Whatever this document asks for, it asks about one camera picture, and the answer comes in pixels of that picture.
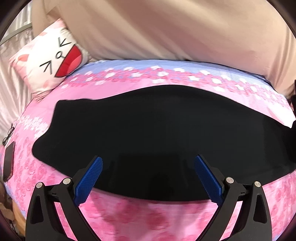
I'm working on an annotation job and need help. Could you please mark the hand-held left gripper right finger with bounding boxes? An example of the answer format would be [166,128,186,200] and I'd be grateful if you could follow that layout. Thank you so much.
[194,155,271,241]

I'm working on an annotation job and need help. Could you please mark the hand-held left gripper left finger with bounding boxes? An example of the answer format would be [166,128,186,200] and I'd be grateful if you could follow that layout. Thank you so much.
[25,156,104,241]

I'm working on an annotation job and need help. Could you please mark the black pants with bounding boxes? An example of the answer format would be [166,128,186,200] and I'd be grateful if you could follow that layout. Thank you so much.
[32,85,296,202]

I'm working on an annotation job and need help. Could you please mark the pink rose bedsheet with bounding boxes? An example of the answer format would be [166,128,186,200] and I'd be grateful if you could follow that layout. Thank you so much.
[0,59,296,241]

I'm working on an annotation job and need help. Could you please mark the black phone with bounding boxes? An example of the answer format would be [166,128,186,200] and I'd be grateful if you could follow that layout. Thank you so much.
[3,141,16,182]

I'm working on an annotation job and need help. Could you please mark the black eyeglasses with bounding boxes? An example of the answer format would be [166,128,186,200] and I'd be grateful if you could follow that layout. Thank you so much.
[2,124,17,145]

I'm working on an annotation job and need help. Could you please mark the white cat face pillow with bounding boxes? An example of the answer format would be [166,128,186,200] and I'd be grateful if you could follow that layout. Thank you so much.
[9,19,91,98]

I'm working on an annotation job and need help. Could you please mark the beige quilt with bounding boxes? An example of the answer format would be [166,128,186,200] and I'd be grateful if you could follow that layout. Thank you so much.
[31,0,296,98]

